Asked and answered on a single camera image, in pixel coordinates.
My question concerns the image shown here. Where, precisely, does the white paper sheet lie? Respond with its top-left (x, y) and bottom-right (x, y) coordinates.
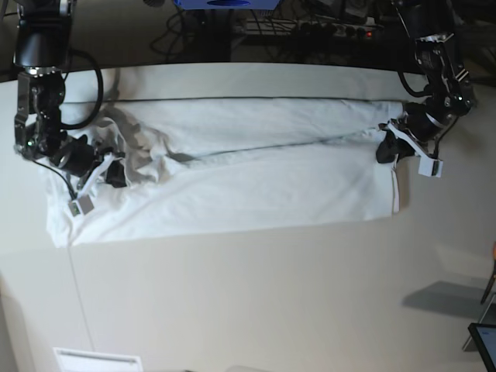
top-left (53, 348), bottom-right (144, 371)

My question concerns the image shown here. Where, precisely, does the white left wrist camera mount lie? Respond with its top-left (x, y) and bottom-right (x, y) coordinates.
top-left (379, 119), bottom-right (443, 177)

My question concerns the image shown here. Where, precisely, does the tablet with grey stand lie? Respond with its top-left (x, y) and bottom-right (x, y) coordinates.
top-left (462, 293), bottom-right (495, 372)

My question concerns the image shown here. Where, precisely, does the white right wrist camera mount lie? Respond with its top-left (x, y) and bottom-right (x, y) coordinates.
top-left (68, 153), bottom-right (117, 217)

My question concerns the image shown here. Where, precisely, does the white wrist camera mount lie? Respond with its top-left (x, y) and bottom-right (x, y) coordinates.
top-left (379, 119), bottom-right (443, 177)
top-left (68, 153), bottom-right (117, 217)

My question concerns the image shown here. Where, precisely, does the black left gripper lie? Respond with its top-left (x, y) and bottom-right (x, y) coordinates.
top-left (376, 131), bottom-right (411, 164)

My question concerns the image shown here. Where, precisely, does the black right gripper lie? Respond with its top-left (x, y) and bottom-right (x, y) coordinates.
top-left (105, 160), bottom-right (126, 188)

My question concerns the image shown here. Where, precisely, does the white T-shirt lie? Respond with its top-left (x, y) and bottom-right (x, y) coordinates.
top-left (41, 98), bottom-right (403, 248)

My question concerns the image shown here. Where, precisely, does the black power strip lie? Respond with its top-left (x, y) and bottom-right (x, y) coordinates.
top-left (300, 22), bottom-right (384, 41)

